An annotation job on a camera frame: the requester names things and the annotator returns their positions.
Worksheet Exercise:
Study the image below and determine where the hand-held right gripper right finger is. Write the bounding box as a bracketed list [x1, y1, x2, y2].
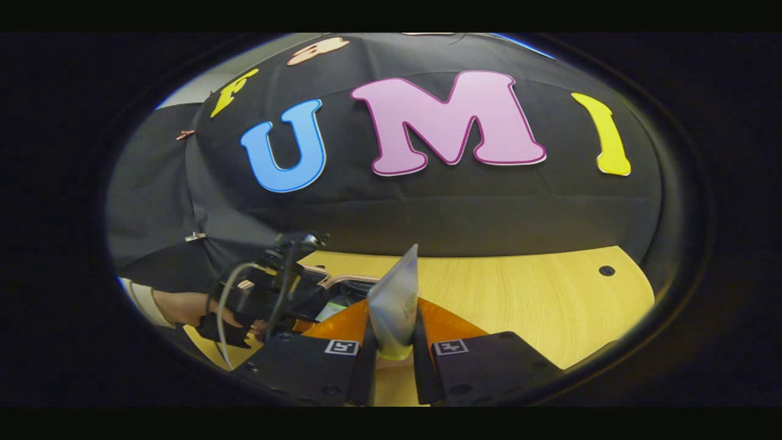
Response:
[411, 298, 564, 407]

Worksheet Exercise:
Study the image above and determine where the white tube with green cap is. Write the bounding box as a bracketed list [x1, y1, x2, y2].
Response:
[366, 244, 422, 362]

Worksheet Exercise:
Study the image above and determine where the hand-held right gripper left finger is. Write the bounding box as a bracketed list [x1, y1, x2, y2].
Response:
[231, 298, 381, 407]

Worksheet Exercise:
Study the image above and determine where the black backdrop cloth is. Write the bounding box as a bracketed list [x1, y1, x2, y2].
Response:
[105, 34, 663, 294]

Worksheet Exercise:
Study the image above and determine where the grey cable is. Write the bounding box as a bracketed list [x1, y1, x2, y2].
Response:
[216, 262, 265, 371]

